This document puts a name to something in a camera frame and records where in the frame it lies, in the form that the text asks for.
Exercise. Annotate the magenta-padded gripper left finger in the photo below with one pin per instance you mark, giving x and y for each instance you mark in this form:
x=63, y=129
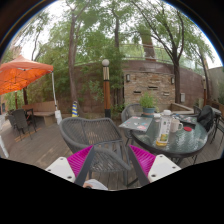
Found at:
x=60, y=168

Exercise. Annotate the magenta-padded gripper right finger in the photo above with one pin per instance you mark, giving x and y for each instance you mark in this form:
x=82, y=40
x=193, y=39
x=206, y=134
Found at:
x=163, y=166

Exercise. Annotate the clear plastic drink bottle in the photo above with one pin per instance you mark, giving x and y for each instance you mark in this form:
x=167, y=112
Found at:
x=164, y=128

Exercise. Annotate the white ceramic mug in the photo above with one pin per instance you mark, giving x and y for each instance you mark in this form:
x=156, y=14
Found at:
x=175, y=126

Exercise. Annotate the flat round red coaster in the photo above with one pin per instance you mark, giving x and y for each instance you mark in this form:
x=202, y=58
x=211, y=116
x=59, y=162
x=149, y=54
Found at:
x=188, y=129

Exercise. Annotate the grey wicker patio chair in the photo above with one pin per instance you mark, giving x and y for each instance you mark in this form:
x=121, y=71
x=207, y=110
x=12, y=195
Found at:
x=130, y=111
x=88, y=131
x=211, y=133

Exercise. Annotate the grey laptop with stickers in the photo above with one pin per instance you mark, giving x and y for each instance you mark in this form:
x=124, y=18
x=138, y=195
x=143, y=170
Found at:
x=136, y=123

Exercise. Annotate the dark laptop with stickers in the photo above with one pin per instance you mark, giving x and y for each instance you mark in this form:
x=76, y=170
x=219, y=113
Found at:
x=186, y=119

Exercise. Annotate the blue yellow striped cone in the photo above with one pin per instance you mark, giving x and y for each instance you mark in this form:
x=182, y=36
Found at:
x=75, y=110

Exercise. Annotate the wooden bench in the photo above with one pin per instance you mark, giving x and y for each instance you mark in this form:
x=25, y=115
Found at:
x=43, y=108

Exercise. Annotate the dark patio chair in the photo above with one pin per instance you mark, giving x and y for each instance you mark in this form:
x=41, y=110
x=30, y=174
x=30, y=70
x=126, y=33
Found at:
x=20, y=120

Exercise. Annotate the black backpack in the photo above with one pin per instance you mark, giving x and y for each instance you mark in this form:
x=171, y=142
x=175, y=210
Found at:
x=205, y=118

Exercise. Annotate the green plant in blue pot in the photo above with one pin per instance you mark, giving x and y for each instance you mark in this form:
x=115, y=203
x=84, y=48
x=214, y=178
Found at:
x=147, y=101

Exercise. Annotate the black metal chair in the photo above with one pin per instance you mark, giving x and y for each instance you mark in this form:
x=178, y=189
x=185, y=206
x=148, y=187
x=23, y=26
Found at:
x=219, y=128

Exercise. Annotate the dark-trunk tree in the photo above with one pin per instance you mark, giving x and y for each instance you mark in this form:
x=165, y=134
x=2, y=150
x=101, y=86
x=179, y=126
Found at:
x=176, y=83

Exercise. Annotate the leaning pale-trunk tree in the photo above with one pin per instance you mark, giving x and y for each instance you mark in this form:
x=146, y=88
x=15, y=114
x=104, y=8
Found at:
x=71, y=76

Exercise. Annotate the orange canopy tent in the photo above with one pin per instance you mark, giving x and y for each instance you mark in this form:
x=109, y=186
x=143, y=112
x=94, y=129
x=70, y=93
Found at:
x=20, y=75

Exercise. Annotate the wall lantern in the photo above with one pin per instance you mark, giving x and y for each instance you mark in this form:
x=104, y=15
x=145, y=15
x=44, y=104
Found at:
x=128, y=78
x=172, y=80

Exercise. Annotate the wooden lamp post, globe light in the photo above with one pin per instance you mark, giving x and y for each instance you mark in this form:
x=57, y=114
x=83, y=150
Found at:
x=106, y=93

